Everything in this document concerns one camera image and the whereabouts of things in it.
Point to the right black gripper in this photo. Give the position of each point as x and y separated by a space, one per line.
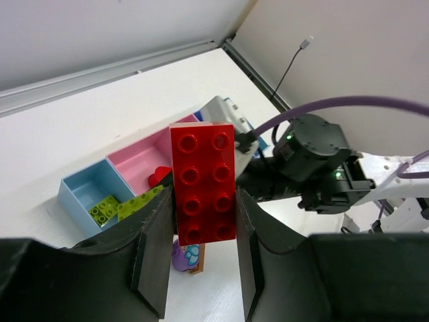
273 179

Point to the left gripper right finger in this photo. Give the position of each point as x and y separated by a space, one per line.
328 277

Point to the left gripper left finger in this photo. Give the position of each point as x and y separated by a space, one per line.
120 274

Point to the purple flower lego piece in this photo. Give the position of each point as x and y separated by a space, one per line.
184 258

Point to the lime long lego brick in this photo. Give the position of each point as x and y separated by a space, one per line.
132 205

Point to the yellow lego brick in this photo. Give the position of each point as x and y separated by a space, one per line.
104 210

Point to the red two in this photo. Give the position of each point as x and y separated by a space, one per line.
203 166

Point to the red round lego piece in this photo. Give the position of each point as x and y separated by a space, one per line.
156 177

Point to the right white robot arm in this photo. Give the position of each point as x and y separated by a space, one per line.
313 160

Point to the left light blue bin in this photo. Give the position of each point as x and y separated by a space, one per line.
81 191

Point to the pink divided tray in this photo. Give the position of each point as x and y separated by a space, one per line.
136 162

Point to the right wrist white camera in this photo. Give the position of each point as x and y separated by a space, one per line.
222 111

